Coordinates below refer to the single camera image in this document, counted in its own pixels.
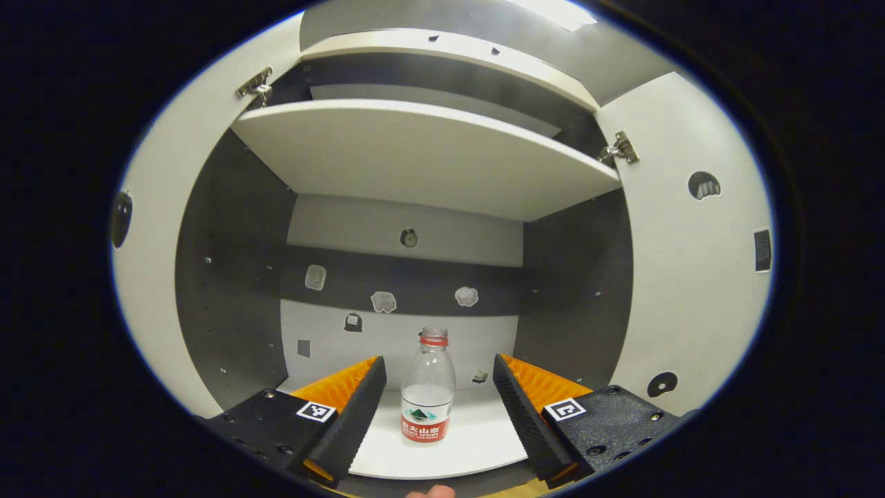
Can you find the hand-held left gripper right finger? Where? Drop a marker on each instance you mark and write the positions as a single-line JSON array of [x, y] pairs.
[[522, 415]]

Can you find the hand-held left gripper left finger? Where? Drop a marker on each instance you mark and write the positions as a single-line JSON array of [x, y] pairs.
[[356, 415]]

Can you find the clear plastic water bottle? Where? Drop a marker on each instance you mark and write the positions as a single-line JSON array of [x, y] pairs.
[[427, 408]]

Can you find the white cabinet low shelf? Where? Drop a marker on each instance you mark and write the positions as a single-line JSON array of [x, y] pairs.
[[477, 436]]

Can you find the white cabinet body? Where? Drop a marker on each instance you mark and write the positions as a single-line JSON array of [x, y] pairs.
[[235, 277]]

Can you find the white cabinet middle shelf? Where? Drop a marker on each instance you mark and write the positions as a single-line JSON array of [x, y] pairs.
[[429, 152]]

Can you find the metal door hinge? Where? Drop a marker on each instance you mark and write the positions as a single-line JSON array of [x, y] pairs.
[[619, 149], [254, 84]]

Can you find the white upper cabinet panel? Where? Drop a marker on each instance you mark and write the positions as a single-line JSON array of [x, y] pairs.
[[449, 52]]

